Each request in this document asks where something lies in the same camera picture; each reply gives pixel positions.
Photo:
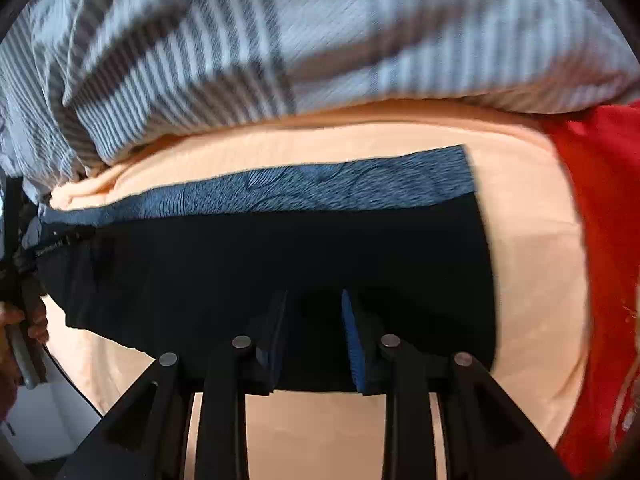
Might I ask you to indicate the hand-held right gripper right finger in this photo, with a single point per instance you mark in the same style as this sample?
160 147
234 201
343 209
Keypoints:
356 345

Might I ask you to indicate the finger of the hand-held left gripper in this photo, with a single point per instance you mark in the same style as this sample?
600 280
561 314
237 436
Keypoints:
12 220

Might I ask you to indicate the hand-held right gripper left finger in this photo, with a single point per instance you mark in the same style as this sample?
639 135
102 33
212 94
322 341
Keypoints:
272 345

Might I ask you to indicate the black pants with blue waistband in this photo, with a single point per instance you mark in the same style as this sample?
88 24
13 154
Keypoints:
260 270

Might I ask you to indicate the person's left hand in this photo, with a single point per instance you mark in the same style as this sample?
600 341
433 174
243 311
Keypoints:
7 360

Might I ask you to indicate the peach bed sheet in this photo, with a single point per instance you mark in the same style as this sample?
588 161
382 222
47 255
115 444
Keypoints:
530 240

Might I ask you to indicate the red embroidered cloth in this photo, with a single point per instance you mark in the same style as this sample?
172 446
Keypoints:
607 240

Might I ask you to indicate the grey white striped duvet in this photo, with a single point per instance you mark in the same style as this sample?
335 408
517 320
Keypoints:
280 40

